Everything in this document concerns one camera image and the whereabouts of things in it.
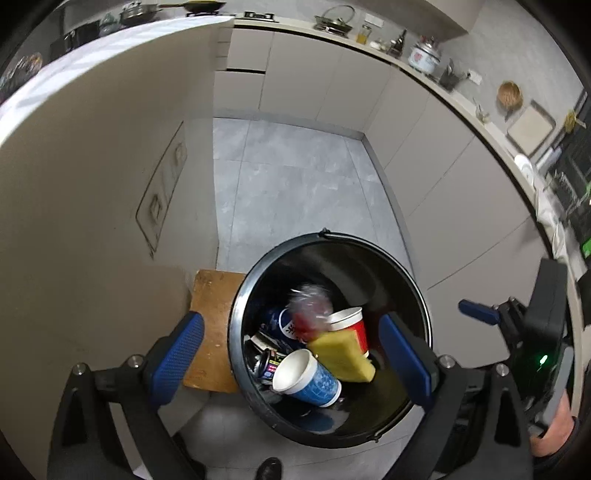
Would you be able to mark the red paper cup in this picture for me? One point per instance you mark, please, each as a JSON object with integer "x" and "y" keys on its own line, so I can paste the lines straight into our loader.
{"x": 355, "y": 330}

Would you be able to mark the black yellow drink can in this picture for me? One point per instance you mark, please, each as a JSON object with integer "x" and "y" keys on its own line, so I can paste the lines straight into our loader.
{"x": 270, "y": 364}

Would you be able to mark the pot with glass lid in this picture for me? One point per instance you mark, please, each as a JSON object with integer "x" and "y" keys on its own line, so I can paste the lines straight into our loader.
{"x": 136, "y": 14}

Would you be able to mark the beige cutting board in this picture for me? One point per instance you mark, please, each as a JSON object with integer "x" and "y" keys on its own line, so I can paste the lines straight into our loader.
{"x": 531, "y": 129}

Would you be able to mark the white bowl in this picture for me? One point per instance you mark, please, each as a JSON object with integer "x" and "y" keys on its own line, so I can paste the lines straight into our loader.
{"x": 524, "y": 167}

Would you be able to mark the blue soda can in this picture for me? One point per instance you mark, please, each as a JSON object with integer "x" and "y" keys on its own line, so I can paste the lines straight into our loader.
{"x": 279, "y": 325}

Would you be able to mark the dark glass bottle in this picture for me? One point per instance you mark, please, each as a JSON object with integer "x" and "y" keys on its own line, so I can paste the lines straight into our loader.
{"x": 399, "y": 44}

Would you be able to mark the yellow sponge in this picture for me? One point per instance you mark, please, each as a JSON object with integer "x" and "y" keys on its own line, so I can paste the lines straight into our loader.
{"x": 341, "y": 355}

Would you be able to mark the beige upper cabinets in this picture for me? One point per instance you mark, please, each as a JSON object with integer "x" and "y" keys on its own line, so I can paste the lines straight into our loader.
{"x": 443, "y": 14}

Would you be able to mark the orange liquid bottle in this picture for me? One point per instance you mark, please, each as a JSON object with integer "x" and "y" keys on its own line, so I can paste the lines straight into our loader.
{"x": 364, "y": 34}

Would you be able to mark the black gas stove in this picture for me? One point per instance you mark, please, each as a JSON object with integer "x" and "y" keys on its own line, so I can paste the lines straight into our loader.
{"x": 249, "y": 17}

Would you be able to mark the person's black shoe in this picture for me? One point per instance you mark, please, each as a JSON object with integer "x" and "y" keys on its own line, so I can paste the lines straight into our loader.
{"x": 268, "y": 468}

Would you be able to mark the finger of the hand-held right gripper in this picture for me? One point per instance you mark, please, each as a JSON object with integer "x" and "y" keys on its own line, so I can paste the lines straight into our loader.
{"x": 478, "y": 310}

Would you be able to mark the small white jar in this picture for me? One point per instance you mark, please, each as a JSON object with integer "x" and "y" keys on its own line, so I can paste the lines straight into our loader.
{"x": 381, "y": 45}

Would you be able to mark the black frying pan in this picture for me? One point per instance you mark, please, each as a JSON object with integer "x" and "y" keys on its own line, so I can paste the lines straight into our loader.
{"x": 198, "y": 5}

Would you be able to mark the blue white paper cup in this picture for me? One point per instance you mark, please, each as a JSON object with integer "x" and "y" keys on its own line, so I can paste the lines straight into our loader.
{"x": 318, "y": 383}

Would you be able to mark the crumpled dark wrapper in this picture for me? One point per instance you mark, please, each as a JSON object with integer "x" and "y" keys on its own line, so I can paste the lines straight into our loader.
{"x": 21, "y": 69}

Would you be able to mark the kitchen counter cabinets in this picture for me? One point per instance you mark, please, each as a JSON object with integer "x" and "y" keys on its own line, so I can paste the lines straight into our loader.
{"x": 415, "y": 152}

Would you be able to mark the black microwave oven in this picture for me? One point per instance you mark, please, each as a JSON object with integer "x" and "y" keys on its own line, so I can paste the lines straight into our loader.
{"x": 74, "y": 39}

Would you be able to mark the woven round basket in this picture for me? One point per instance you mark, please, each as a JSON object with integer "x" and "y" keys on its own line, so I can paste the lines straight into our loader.
{"x": 509, "y": 94}

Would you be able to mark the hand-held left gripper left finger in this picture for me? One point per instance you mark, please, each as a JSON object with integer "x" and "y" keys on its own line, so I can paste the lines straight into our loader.
{"x": 178, "y": 350}

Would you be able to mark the black utensil holder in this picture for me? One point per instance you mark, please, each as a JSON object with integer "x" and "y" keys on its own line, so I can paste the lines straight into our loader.
{"x": 450, "y": 78}

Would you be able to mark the white rice cooker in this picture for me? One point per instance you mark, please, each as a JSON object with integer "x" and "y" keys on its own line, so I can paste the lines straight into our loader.
{"x": 425, "y": 57}

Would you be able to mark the steel wok with lid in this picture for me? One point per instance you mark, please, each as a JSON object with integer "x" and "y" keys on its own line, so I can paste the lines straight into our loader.
{"x": 334, "y": 21}

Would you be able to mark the person's right forearm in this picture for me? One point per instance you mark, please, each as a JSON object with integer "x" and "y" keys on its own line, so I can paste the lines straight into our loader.
{"x": 556, "y": 429}

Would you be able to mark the black dish rack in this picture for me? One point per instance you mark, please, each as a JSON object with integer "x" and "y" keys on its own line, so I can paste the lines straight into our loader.
{"x": 575, "y": 184}

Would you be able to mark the white wall outlet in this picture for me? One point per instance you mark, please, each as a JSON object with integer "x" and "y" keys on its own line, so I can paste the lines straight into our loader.
{"x": 474, "y": 77}
{"x": 374, "y": 19}

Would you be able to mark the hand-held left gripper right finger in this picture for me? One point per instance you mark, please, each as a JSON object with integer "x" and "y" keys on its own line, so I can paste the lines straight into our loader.
{"x": 406, "y": 355}

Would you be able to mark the black trash bin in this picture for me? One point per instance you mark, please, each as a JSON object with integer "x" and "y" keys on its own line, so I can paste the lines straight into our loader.
{"x": 351, "y": 272}

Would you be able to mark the beige kitchen island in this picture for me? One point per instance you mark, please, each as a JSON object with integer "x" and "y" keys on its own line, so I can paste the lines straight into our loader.
{"x": 92, "y": 207}

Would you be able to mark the wooden board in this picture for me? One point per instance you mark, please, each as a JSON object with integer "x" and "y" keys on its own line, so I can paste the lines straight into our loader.
{"x": 212, "y": 323}

